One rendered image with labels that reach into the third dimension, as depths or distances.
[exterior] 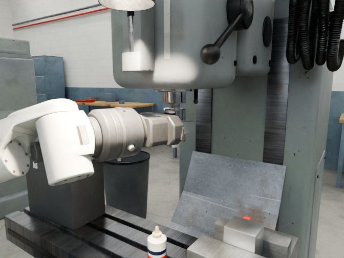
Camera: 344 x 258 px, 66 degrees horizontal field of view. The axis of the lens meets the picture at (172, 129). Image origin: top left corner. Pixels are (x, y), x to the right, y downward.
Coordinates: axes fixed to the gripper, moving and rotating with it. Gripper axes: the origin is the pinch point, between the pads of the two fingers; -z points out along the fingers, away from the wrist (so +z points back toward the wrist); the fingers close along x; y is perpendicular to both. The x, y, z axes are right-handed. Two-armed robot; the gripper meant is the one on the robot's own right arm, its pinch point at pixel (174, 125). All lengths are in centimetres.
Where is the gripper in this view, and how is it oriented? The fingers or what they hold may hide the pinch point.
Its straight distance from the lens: 56.1
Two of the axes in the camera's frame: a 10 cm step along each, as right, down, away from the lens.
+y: -0.1, 9.9, 1.7
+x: -6.7, -1.3, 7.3
